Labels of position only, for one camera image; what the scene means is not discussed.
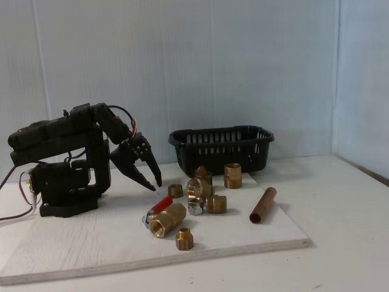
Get copper pipe piece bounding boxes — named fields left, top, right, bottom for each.
left=249, top=187, right=278, bottom=225

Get short brass plug ring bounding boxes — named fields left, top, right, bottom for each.
left=167, top=183, right=184, bottom=199

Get silver hex nut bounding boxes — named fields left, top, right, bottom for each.
left=187, top=197, right=204, bottom=217

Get black plastic slotted basket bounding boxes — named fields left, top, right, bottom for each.
left=168, top=124, right=276, bottom=179

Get red white black servo wires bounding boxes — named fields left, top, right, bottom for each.
left=126, top=119, right=138, bottom=141

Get small brass reducer fitting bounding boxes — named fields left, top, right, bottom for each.
left=175, top=227, right=194, bottom=251

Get black camera cable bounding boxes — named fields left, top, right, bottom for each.
left=108, top=105, right=135, bottom=123

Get white wooden board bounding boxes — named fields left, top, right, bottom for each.
left=0, top=164, right=314, bottom=287

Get brass threaded nipple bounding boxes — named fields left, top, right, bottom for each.
left=204, top=194, right=228, bottom=215

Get thick black power cable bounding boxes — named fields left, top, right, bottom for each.
left=0, top=165, right=16, bottom=190

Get brass fitting with cone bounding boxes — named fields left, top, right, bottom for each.
left=194, top=165, right=213, bottom=185

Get tall brass coupling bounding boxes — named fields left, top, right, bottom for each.
left=224, top=163, right=243, bottom=190

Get red and white base wires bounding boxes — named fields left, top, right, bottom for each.
left=0, top=170, right=40, bottom=228

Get brass ball valve red handle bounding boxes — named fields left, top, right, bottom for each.
left=141, top=195, right=187, bottom=240

